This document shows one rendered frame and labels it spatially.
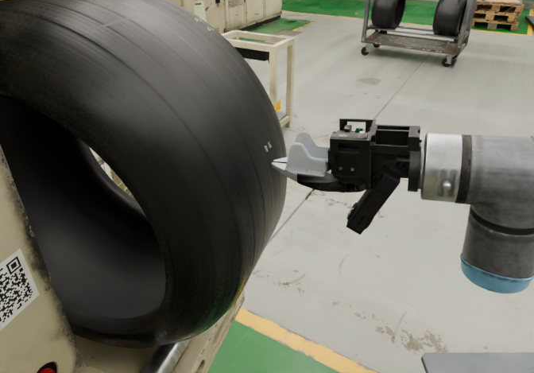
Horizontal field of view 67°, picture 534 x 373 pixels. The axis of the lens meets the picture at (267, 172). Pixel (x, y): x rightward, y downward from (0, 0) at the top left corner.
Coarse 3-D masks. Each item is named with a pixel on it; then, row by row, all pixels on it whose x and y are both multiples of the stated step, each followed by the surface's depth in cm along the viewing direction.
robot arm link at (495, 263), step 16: (480, 224) 52; (496, 224) 50; (464, 240) 58; (480, 240) 53; (496, 240) 51; (512, 240) 50; (528, 240) 50; (464, 256) 58; (480, 256) 54; (496, 256) 52; (512, 256) 51; (528, 256) 51; (464, 272) 58; (480, 272) 55; (496, 272) 53; (512, 272) 53; (528, 272) 53; (496, 288) 55; (512, 288) 54
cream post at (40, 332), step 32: (0, 160) 41; (0, 192) 42; (0, 224) 43; (0, 256) 43; (32, 256) 48; (32, 320) 49; (64, 320) 55; (0, 352) 46; (32, 352) 50; (64, 352) 56
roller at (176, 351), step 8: (168, 344) 73; (176, 344) 73; (184, 344) 75; (160, 352) 72; (168, 352) 72; (176, 352) 73; (152, 360) 71; (160, 360) 70; (168, 360) 71; (176, 360) 73; (144, 368) 70; (152, 368) 69; (160, 368) 69; (168, 368) 70
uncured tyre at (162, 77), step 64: (64, 0) 51; (128, 0) 56; (0, 64) 46; (64, 64) 45; (128, 64) 46; (192, 64) 52; (0, 128) 80; (64, 128) 88; (128, 128) 45; (192, 128) 47; (256, 128) 58; (64, 192) 93; (192, 192) 48; (256, 192) 56; (64, 256) 87; (128, 256) 93; (192, 256) 51; (256, 256) 61; (128, 320) 67; (192, 320) 59
